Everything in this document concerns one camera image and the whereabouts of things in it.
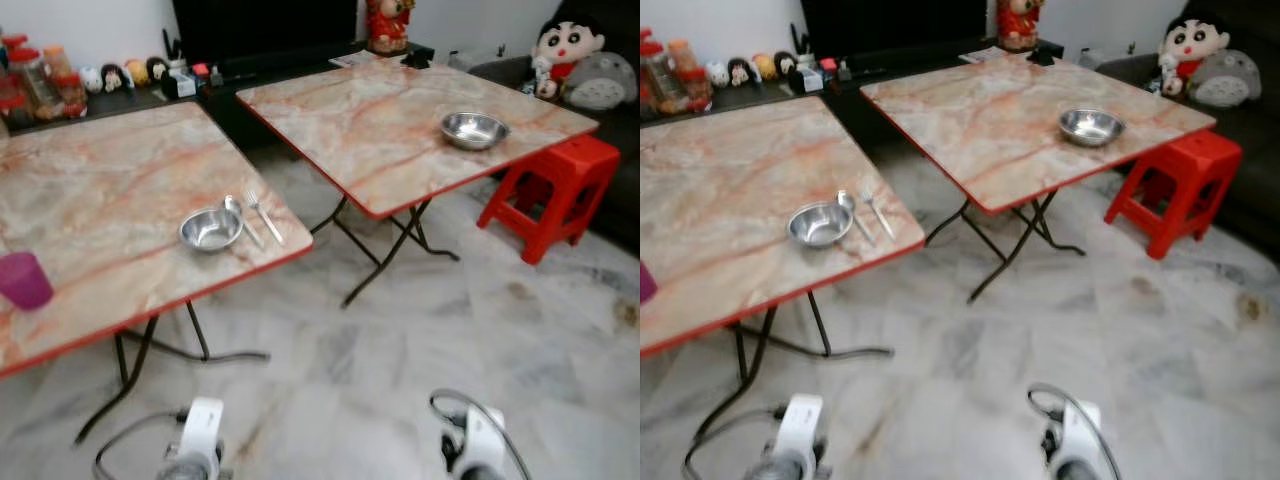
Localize small steel bowl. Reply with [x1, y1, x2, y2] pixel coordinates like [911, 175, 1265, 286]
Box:
[787, 202, 854, 249]
[179, 207, 244, 253]

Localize steel fork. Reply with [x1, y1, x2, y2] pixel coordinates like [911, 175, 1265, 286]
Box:
[860, 186, 897, 241]
[245, 189, 286, 246]

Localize red plastic stool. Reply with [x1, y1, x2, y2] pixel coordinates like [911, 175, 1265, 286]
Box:
[1104, 129, 1243, 261]
[477, 135, 622, 267]

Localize steel spoon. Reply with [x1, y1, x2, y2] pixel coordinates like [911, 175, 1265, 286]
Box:
[837, 190, 877, 245]
[223, 195, 265, 250]

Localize large steel bowl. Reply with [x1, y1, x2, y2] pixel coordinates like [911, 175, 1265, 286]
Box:
[440, 112, 511, 152]
[1059, 108, 1127, 148]

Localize marble top folding table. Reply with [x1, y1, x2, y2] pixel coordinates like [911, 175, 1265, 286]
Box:
[860, 52, 1217, 304]
[640, 96, 926, 441]
[236, 55, 601, 309]
[0, 100, 314, 446]

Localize dark sofa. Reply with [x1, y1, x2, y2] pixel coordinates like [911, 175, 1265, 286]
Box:
[1095, 0, 1280, 261]
[468, 0, 641, 256]

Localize grey round plush toy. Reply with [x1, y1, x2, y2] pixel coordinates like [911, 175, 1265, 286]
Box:
[562, 52, 638, 111]
[1188, 48, 1263, 108]

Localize black television console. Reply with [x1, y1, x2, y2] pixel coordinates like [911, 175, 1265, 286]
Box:
[640, 38, 1065, 151]
[0, 42, 437, 156]

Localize red seated figurine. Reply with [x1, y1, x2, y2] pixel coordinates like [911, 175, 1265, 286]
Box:
[995, 0, 1046, 53]
[364, 0, 417, 57]

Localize cartoon boy plush doll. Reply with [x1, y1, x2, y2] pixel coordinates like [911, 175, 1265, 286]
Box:
[530, 17, 607, 101]
[1158, 13, 1233, 96]

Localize tall clear jar red lid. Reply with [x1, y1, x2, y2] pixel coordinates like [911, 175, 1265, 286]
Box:
[5, 35, 61, 116]
[640, 30, 689, 113]

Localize clear jar orange lid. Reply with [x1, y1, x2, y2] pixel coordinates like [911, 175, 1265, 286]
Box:
[668, 38, 713, 107]
[45, 45, 87, 111]

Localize black television screen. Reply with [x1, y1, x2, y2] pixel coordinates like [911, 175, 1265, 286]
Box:
[172, 0, 361, 63]
[800, 0, 989, 59]

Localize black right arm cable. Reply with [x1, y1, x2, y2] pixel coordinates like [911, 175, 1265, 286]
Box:
[429, 388, 531, 480]
[1027, 383, 1126, 480]

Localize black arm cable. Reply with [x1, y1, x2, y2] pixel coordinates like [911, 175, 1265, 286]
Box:
[429, 388, 531, 480]
[683, 405, 791, 480]
[1027, 383, 1126, 480]
[93, 410, 191, 480]

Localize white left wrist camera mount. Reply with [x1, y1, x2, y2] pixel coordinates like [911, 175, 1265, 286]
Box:
[778, 393, 827, 479]
[178, 397, 227, 479]

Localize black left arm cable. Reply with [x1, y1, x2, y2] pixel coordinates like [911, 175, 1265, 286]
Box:
[93, 410, 191, 480]
[683, 405, 791, 480]

